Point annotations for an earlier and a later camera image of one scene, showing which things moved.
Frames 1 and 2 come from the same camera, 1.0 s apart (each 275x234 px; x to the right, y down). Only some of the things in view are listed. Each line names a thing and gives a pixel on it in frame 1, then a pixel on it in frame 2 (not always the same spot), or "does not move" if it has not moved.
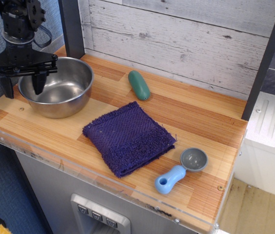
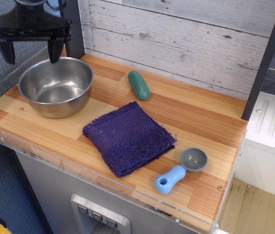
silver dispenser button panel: x=90 y=217 does not move
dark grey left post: x=72 y=28 does not move
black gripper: x=19 y=59 → x=29 y=22
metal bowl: x=66 y=92 does not move
